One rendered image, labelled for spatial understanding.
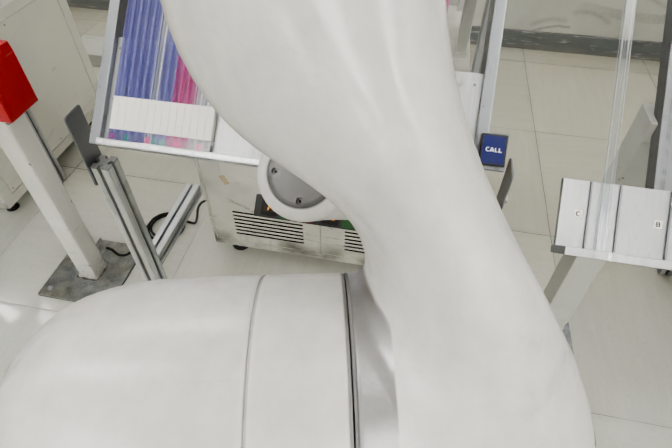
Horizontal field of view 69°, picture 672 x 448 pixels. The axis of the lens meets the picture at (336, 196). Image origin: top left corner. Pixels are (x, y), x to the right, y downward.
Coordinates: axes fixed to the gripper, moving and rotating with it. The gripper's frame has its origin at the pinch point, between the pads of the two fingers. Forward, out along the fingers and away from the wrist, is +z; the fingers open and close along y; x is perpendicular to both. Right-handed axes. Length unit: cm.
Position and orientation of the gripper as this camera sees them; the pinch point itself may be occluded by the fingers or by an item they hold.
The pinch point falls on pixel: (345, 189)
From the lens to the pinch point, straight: 73.2
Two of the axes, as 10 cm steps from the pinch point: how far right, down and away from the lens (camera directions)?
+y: 9.8, 1.4, -1.4
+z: 1.4, 0.3, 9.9
